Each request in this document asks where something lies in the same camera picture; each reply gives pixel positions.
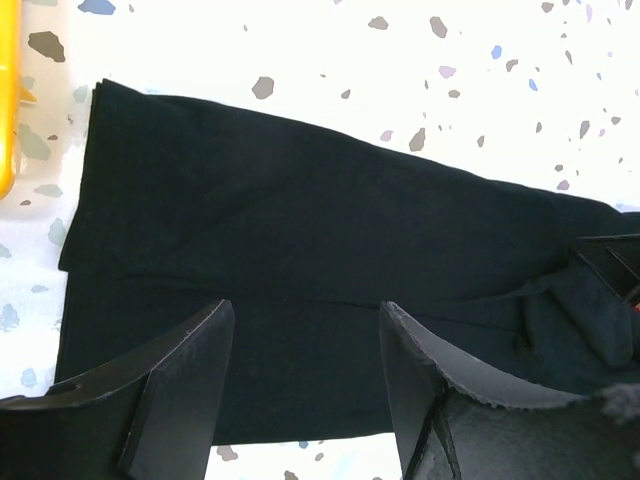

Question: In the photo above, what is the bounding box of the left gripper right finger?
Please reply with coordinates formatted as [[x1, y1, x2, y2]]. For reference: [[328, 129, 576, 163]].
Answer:
[[379, 302, 639, 480]]

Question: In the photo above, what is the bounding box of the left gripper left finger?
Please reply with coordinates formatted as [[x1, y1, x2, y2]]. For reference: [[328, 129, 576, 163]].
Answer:
[[1, 300, 235, 480]]

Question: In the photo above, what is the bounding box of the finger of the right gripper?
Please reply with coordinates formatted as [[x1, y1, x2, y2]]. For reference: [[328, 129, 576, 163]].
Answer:
[[571, 211, 639, 305]]

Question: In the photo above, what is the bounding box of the black t shirt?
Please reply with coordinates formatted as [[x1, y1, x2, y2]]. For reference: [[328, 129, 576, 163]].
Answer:
[[56, 80, 639, 444]]

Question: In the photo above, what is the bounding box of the yellow plastic bin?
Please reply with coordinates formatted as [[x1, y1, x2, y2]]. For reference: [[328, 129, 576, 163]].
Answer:
[[0, 0, 36, 198]]

